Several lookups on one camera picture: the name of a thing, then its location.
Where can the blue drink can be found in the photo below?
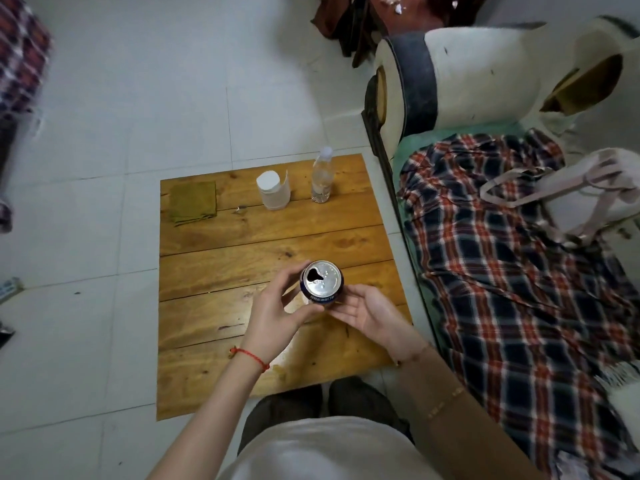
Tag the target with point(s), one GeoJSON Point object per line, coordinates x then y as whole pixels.
{"type": "Point", "coordinates": [322, 282]}

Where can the white shirt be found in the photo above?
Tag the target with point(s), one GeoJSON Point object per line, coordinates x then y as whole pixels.
{"type": "Point", "coordinates": [325, 452]}

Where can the white plastic jar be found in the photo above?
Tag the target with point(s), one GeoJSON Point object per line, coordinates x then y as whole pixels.
{"type": "Point", "coordinates": [273, 192]}

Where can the person's left forearm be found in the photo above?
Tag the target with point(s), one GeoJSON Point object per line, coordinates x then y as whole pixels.
{"type": "Point", "coordinates": [210, 419]}

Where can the small grey floor object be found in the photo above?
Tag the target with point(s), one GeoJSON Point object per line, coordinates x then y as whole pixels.
{"type": "Point", "coordinates": [10, 289]}

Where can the plaid cloth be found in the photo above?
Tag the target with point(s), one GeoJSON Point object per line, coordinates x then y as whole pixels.
{"type": "Point", "coordinates": [22, 54]}

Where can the white cushion with torn opening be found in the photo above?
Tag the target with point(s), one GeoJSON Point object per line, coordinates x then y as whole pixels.
{"type": "Point", "coordinates": [590, 49]}

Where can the dark trousers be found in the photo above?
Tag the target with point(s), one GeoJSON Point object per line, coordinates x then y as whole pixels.
{"type": "Point", "coordinates": [360, 399]}

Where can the person's right hand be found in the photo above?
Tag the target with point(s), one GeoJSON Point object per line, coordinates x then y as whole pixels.
{"type": "Point", "coordinates": [380, 319]}

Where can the dark floor object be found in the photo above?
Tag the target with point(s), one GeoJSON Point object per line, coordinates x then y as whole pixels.
{"type": "Point", "coordinates": [5, 334]}

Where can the dark wooden sofa frame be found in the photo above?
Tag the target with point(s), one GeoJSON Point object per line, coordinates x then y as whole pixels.
{"type": "Point", "coordinates": [372, 124]}

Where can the white bolster with dark band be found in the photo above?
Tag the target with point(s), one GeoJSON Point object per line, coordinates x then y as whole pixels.
{"type": "Point", "coordinates": [475, 79]}

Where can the pale pink handbag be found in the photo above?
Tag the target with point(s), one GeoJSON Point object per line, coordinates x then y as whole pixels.
{"type": "Point", "coordinates": [595, 194]}

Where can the white fringed scarf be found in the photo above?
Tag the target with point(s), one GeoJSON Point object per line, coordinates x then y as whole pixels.
{"type": "Point", "coordinates": [622, 389]}

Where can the red navy plaid blanket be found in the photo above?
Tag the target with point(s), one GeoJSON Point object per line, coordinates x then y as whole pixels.
{"type": "Point", "coordinates": [500, 294]}

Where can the person's left hand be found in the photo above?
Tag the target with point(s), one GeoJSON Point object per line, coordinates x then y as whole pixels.
{"type": "Point", "coordinates": [267, 319]}

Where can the olive green folded cloth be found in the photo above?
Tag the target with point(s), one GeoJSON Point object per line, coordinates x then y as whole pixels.
{"type": "Point", "coordinates": [193, 202]}

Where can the person's right thumb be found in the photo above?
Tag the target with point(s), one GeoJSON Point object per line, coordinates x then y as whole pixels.
{"type": "Point", "coordinates": [362, 290]}

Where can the clear plastic water bottle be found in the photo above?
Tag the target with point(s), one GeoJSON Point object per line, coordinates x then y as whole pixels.
{"type": "Point", "coordinates": [322, 177]}

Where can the person's right forearm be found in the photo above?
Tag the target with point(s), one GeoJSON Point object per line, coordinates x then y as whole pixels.
{"type": "Point", "coordinates": [465, 424]}

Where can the person's left thumb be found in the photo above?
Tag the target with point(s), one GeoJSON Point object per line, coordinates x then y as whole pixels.
{"type": "Point", "coordinates": [290, 277]}

